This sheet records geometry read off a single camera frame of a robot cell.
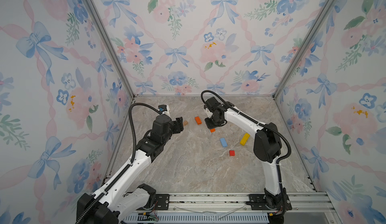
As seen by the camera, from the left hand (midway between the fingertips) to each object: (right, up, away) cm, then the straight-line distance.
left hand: (178, 118), depth 77 cm
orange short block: (+11, -3, +27) cm, 29 cm away
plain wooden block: (+2, -5, +26) cm, 27 cm away
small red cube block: (+31, -22, +13) cm, 40 cm away
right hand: (+19, -5, +17) cm, 26 cm away
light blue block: (+27, -17, +18) cm, 36 cm away
